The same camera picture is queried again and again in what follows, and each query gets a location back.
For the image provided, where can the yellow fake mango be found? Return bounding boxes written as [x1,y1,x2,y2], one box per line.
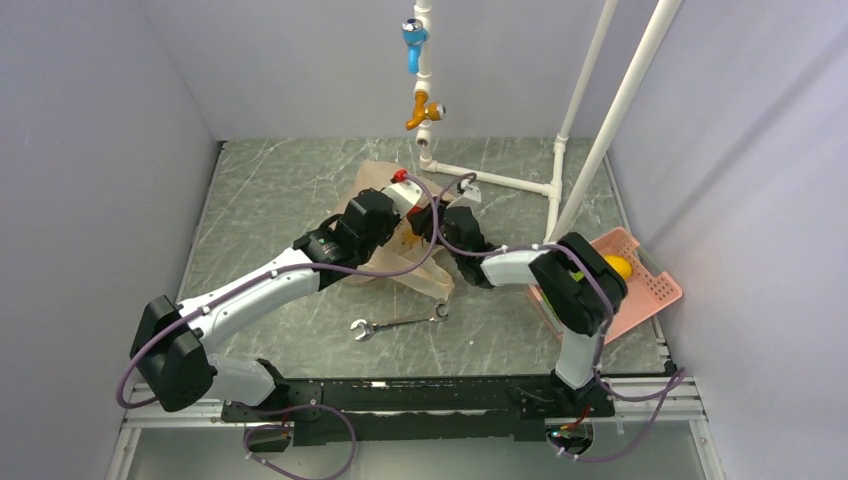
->
[603,255,633,280]

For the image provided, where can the purple cable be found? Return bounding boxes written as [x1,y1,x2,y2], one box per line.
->
[433,172,687,464]
[115,173,442,410]

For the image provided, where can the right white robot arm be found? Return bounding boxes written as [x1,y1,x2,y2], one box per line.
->
[407,206,628,415]

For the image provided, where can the blue tap valve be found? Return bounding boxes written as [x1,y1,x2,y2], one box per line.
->
[402,18,428,75]

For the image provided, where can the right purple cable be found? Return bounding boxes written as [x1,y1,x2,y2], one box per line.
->
[433,172,687,464]

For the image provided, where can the orange banana-print plastic bag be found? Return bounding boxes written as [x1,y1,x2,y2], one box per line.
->
[332,160,455,300]

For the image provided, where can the orange tap valve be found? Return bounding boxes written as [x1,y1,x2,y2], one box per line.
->
[405,90,446,131]

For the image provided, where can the silver open-end wrench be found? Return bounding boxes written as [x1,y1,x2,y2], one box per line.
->
[350,303,450,341]

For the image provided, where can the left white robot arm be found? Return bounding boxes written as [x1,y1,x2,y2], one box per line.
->
[130,182,421,420]

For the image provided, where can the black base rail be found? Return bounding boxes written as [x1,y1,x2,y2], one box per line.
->
[221,374,615,446]

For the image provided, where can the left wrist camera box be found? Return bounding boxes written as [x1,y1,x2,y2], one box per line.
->
[381,169,426,217]

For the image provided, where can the pink plastic basket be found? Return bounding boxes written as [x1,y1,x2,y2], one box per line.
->
[529,227,683,344]

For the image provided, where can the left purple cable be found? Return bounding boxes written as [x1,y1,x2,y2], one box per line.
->
[115,173,442,410]

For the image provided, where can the white PVC pipe frame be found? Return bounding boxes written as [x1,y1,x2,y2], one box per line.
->
[413,0,685,243]

